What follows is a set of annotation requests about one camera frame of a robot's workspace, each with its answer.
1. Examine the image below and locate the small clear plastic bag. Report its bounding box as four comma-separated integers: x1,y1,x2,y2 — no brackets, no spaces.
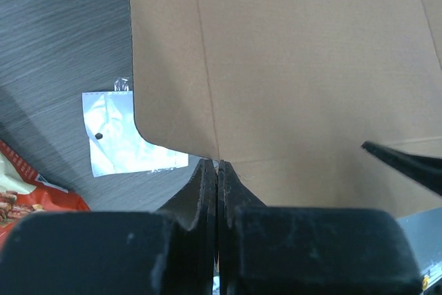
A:
81,77,189,178

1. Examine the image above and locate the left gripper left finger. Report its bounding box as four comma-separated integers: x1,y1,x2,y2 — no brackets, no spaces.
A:
1,160,217,294

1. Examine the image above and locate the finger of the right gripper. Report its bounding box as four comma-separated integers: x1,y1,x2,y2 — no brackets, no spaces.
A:
361,141,441,196

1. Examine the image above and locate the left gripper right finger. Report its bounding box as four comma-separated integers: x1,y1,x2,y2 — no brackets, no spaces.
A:
217,161,422,294

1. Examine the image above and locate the cassava chips bag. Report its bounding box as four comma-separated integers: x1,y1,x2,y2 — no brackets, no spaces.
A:
1,141,90,247

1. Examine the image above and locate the large brown cardboard box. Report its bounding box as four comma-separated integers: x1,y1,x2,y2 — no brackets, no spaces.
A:
130,0,441,217

